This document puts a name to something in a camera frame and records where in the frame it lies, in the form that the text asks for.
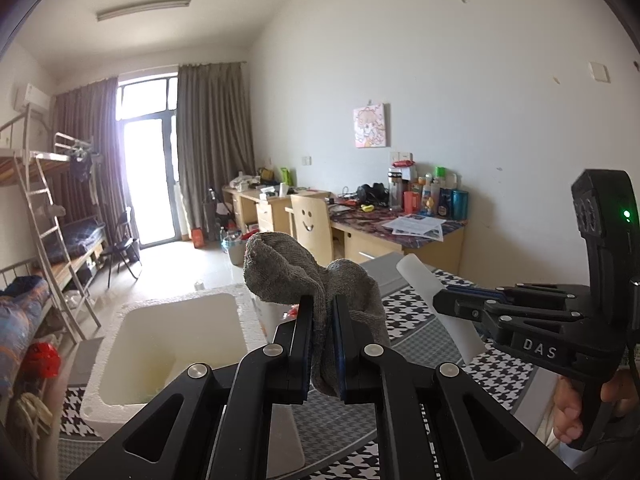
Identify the white cloth bundle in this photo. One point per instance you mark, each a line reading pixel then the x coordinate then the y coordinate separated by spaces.
pixel 32 410

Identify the hanging clothes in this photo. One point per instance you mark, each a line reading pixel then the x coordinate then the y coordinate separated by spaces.
pixel 80 165

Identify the cluttered wooden desk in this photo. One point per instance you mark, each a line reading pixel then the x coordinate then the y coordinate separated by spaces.
pixel 245 210

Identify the green box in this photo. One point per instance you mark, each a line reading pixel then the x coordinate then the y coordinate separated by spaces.
pixel 286 176

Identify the metal bunk ladder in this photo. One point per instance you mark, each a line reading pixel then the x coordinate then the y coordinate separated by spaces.
pixel 91 305

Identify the black folding chair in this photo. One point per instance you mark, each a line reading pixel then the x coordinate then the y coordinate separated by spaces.
pixel 122 245

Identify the red plastic bag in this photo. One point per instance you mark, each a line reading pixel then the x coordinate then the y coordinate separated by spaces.
pixel 42 360

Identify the group of bottles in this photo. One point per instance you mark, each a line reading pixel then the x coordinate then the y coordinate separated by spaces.
pixel 440 200

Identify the orange floor bag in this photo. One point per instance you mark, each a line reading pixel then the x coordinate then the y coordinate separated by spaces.
pixel 199 238

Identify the ceiling tube light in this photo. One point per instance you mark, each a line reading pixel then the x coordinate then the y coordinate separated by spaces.
pixel 145 8

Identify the metal bunk bed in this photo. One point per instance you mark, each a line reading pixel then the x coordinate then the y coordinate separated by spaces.
pixel 75 240
pixel 15 170

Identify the black headphones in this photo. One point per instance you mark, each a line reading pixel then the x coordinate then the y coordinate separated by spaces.
pixel 371 194

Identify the blue orange quilt bundle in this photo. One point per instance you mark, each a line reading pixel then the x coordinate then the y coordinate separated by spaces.
pixel 20 320

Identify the brown curtain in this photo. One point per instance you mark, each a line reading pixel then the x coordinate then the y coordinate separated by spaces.
pixel 85 120
pixel 215 135

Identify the person's right hand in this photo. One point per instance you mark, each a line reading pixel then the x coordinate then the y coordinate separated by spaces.
pixel 565 415

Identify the wooden smiley face chair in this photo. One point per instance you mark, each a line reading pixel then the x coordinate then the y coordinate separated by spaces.
pixel 310 220

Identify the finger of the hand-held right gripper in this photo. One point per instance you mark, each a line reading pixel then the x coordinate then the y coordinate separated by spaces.
pixel 465 307
pixel 540 295

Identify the glass balcony door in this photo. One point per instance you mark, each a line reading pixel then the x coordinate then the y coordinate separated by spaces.
pixel 150 180

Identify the wooden desk with printed mat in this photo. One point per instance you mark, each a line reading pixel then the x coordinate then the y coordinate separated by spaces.
pixel 440 250

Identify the white wall socket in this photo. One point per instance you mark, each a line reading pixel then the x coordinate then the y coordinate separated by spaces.
pixel 401 155

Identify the white wall plate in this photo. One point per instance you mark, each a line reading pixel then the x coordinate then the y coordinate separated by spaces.
pixel 600 72

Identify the plastic bucket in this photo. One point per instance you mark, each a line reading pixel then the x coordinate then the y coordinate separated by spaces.
pixel 232 247

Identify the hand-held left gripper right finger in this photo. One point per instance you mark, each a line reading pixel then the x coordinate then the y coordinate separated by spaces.
pixel 342 355

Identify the white foam box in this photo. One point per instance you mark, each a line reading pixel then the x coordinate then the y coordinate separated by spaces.
pixel 165 340

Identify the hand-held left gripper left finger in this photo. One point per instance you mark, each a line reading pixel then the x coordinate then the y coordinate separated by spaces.
pixel 306 350

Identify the white air conditioner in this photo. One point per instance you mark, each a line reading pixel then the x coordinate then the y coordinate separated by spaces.
pixel 32 97

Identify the pink wall poster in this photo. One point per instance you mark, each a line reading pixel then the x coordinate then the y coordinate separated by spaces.
pixel 371 125

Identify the grey sock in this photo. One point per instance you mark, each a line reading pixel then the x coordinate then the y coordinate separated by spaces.
pixel 300 270

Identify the printed papers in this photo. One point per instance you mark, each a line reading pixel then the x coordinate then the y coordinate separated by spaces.
pixel 415 225

